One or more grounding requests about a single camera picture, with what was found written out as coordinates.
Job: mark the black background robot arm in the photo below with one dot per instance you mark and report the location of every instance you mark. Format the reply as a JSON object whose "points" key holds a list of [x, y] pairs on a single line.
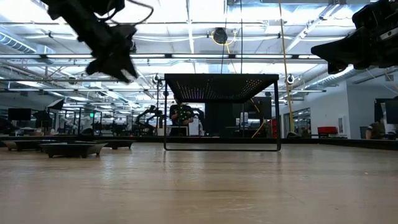
{"points": [[149, 116]]}

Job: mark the red storage bin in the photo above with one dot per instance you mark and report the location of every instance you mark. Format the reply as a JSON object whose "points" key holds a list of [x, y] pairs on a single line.
{"points": [[327, 130]]}

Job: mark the black computer monitor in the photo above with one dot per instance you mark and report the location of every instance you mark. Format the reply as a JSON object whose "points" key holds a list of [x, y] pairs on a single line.
{"points": [[19, 114]]}

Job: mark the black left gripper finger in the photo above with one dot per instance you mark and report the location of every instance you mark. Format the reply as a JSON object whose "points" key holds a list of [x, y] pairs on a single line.
{"points": [[98, 67], [121, 70]]}

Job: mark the black perforated metal shelf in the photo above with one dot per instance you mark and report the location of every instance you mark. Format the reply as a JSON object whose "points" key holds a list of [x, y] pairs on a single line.
{"points": [[217, 87]]}

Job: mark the person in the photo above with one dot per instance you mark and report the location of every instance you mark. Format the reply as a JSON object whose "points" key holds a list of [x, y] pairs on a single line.
{"points": [[182, 116], [374, 130]]}

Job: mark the small black square plate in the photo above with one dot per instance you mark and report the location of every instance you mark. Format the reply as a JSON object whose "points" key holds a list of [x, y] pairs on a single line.
{"points": [[73, 151], [20, 145], [118, 144]]}

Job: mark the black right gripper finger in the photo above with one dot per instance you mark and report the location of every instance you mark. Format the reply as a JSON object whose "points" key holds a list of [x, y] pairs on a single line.
{"points": [[337, 68], [342, 49]]}

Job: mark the black aluminium table frame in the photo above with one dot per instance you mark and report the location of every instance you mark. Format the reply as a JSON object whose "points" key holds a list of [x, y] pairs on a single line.
{"points": [[342, 141]]}

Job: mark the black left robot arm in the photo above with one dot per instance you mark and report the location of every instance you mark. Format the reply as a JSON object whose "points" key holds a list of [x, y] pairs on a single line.
{"points": [[81, 5]]}

